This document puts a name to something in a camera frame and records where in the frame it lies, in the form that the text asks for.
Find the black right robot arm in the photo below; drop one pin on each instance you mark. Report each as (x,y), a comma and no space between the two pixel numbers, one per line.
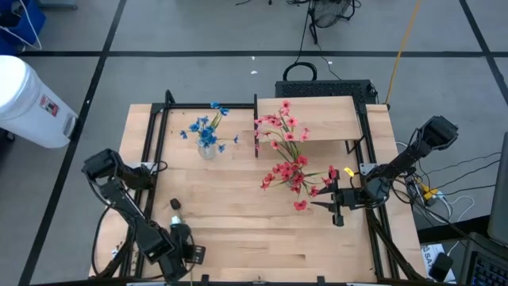
(401,163)

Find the small black device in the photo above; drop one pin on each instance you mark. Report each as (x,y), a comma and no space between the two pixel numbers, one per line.
(441,267)

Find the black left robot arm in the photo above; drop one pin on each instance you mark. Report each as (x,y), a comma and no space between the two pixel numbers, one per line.
(131,216)

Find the large computer monitor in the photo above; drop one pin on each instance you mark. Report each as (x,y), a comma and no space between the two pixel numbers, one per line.
(501,198)

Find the light wooden shelf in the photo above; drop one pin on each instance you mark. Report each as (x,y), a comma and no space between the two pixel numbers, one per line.
(333,119)

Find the black floor fan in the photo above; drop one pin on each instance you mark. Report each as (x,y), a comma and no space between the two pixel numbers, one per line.
(329,14)

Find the yellow power plug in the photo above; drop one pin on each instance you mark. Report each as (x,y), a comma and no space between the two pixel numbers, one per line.
(429,194)

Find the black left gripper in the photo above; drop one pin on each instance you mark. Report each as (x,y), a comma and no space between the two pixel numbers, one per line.
(174,262)

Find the blue artificial flower bunch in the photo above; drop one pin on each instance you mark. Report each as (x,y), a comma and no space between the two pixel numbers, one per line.
(206,135)

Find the clear glass vase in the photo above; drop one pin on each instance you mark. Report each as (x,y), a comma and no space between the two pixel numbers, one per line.
(207,153)

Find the blue storage bin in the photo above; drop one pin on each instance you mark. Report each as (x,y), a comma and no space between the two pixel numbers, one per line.
(33,20)

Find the red artificial flower bunch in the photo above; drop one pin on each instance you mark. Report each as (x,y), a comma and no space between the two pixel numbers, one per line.
(291,175)

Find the small black flower bud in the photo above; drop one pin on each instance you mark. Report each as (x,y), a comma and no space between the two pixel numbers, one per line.
(175,203)

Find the silver metal bracket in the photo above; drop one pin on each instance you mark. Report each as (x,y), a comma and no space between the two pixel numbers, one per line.
(367,168)

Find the white trash bin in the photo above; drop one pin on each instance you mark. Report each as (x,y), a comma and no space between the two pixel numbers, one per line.
(24,103)

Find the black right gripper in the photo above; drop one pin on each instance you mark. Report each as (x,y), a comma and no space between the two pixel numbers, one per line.
(351,198)

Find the black computer keyboard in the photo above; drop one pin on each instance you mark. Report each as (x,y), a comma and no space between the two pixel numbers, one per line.
(488,274)

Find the white printed paper sheet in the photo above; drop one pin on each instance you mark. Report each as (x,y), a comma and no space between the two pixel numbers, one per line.
(428,253)

